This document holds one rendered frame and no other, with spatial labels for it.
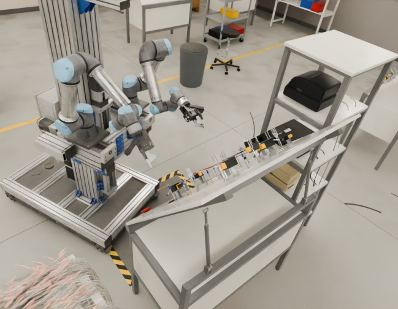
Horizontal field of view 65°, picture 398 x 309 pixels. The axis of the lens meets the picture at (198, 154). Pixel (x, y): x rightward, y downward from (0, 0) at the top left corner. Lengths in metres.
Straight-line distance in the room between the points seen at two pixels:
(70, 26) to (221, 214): 1.56
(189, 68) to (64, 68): 3.55
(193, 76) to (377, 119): 2.74
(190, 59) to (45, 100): 2.96
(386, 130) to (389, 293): 1.97
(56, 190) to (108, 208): 0.55
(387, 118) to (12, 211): 4.26
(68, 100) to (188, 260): 1.19
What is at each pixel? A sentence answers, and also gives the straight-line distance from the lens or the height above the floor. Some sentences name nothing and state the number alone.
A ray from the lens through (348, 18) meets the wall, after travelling 9.17.
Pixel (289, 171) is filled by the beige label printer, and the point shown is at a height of 0.85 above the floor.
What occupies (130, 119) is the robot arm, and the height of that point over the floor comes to 1.58.
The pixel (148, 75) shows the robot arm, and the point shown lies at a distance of 2.20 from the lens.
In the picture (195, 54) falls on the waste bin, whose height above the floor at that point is 0.60.
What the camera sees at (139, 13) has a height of 0.67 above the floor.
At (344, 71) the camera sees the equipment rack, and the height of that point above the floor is 1.84.
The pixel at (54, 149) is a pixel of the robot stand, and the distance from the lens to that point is 2.40.
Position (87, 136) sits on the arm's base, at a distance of 2.28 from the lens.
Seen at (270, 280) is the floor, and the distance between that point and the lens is 3.04.
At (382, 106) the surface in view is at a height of 0.78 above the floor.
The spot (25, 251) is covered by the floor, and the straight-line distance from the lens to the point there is 3.23.
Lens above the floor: 2.55
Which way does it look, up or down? 40 degrees down
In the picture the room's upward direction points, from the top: 8 degrees clockwise
